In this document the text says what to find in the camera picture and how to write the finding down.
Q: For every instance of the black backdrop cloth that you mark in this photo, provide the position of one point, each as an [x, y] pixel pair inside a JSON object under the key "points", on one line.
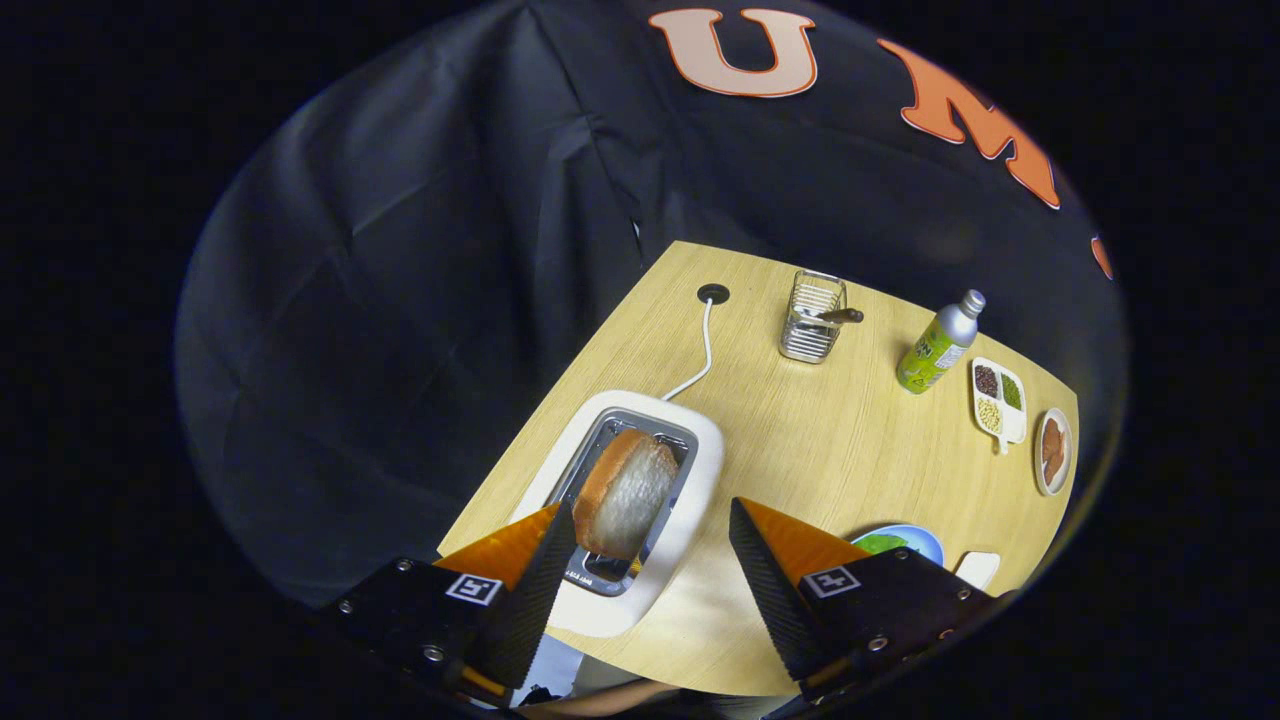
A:
{"points": [[400, 300]]}

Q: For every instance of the white divided dish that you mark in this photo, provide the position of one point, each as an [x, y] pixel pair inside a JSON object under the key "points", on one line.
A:
{"points": [[1012, 425]]}

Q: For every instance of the white square plate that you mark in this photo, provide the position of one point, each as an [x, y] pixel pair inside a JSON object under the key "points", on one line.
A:
{"points": [[978, 568]]}

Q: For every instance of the blue round plate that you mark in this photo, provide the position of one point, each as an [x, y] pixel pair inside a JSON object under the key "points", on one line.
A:
{"points": [[925, 545]]}

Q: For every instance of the green lettuce leaf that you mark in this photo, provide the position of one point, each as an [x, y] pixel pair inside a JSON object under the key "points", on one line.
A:
{"points": [[880, 544]]}

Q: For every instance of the white oval meat plate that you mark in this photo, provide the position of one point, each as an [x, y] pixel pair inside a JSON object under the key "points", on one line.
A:
{"points": [[1038, 470]]}

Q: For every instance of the pile of yellow soybeans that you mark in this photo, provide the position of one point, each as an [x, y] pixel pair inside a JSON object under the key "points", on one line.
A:
{"points": [[989, 415]]}

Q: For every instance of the plain toast bread slice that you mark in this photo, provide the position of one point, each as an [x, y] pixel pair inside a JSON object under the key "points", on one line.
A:
{"points": [[625, 495]]}

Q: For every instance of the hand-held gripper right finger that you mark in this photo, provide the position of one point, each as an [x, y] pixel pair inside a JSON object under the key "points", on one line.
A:
{"points": [[775, 590]]}

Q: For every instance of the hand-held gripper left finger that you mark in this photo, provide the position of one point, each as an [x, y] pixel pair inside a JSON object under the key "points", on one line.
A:
{"points": [[525, 600]]}

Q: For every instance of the white toaster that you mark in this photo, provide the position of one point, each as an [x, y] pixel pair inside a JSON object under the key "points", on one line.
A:
{"points": [[700, 470]]}

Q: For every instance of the pile of green beans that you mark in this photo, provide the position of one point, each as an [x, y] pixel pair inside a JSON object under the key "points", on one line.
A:
{"points": [[1011, 391]]}

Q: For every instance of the brown meat piece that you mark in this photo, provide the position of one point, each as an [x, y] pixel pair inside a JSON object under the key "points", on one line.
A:
{"points": [[1056, 466], [1052, 435]]}

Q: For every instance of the brown wooden utensils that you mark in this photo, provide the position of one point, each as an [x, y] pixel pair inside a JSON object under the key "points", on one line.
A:
{"points": [[840, 316]]}

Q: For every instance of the pile of dark red beans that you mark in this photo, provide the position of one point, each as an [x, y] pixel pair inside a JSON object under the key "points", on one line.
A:
{"points": [[986, 381]]}

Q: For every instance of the green-labelled metal bottle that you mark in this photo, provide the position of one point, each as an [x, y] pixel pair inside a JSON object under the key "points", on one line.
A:
{"points": [[935, 350]]}

